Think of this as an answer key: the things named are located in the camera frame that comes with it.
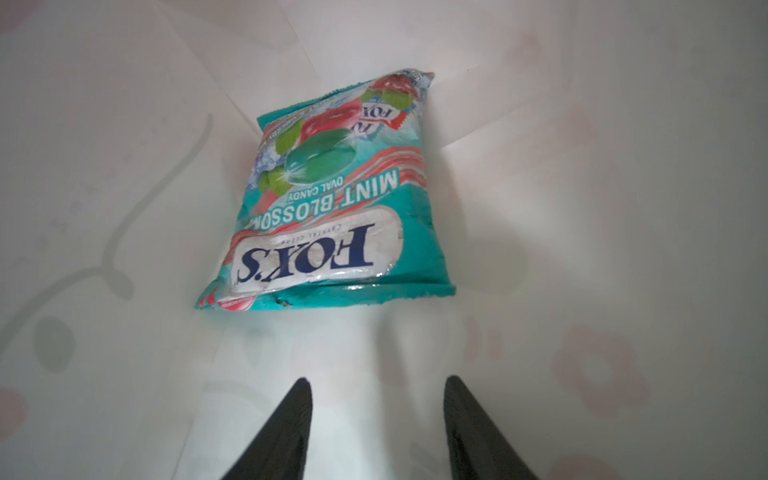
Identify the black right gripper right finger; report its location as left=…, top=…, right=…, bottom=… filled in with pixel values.
left=443, top=375, right=538, bottom=480

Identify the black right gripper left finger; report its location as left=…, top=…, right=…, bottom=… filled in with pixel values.
left=222, top=378, right=313, bottom=480

